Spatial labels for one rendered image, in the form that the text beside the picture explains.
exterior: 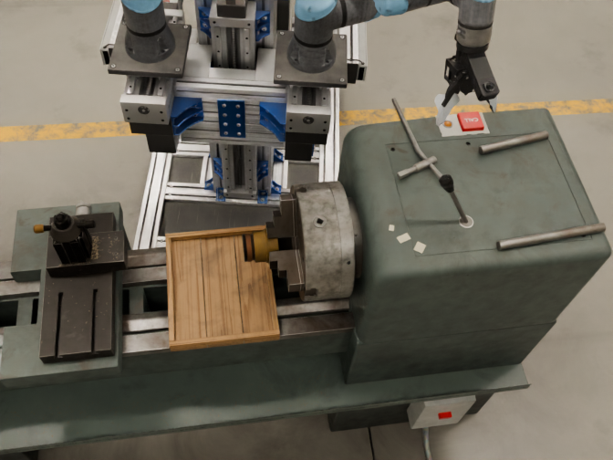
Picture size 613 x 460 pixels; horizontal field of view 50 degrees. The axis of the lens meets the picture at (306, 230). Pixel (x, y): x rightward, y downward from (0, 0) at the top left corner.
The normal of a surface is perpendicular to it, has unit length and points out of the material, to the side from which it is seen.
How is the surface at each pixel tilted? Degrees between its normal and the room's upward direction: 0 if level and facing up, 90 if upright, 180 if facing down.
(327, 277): 69
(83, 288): 0
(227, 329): 0
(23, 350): 0
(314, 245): 35
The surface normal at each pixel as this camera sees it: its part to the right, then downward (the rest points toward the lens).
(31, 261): 0.06, -0.54
